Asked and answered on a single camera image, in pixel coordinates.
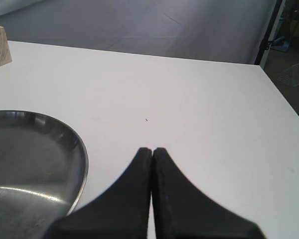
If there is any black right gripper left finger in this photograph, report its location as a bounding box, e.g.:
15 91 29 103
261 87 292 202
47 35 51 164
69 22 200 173
44 147 152 239

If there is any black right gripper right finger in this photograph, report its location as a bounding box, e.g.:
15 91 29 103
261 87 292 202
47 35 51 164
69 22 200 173
152 148 265 239

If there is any dark blue plastic bin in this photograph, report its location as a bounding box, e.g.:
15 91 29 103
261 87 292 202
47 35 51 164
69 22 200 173
271 36 290 52

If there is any round stainless steel plate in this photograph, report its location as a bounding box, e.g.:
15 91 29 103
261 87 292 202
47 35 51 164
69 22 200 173
0 110 88 239

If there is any black backdrop stand pole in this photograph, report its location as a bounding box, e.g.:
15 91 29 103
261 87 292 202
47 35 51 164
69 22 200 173
254 0 286 66

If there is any grey backdrop cloth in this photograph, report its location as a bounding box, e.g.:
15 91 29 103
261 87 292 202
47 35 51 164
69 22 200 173
0 0 276 64

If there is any wire mesh basket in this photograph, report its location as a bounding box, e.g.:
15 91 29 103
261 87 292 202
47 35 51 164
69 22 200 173
275 63 299 87

